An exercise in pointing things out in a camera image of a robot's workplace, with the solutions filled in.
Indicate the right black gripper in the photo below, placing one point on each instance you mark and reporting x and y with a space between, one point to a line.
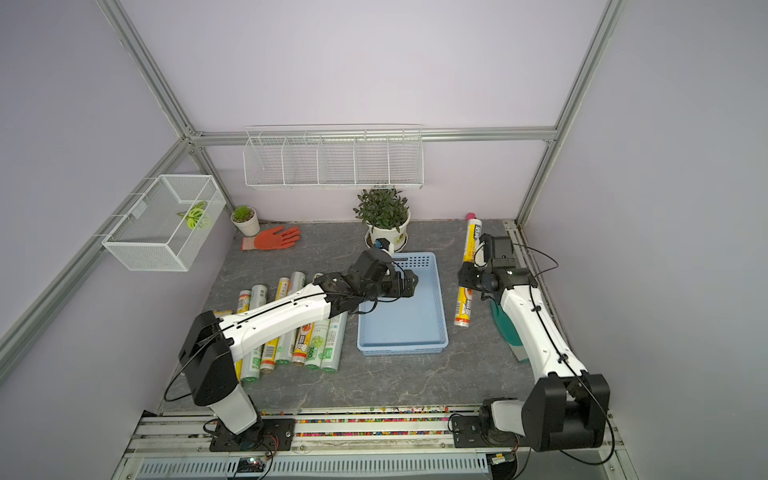
465 275

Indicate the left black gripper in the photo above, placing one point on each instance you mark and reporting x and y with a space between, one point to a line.
408 286

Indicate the yellow red plastic wrap roll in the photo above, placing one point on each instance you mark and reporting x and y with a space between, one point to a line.
304 344

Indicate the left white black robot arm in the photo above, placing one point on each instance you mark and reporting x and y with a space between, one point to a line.
213 345

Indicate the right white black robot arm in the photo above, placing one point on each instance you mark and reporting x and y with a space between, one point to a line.
567 408

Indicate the light blue plastic basket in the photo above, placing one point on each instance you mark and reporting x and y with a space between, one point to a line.
409 326

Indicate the green toy in basket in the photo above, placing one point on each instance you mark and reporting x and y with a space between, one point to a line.
196 217

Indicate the green rubber glove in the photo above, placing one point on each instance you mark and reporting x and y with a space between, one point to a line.
508 332

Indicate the large potted green plant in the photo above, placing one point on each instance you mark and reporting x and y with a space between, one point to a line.
386 213

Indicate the red rubber glove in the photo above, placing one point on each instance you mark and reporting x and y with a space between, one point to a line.
276 238

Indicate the small potted green plant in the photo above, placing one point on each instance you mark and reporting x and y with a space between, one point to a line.
245 220

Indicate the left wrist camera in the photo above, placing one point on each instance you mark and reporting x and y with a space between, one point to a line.
382 244

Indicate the white wire wall shelf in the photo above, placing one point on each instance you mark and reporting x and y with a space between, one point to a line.
333 156

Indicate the white wire side basket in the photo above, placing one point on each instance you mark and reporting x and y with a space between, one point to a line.
151 237

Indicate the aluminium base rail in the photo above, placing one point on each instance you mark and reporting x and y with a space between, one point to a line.
425 442

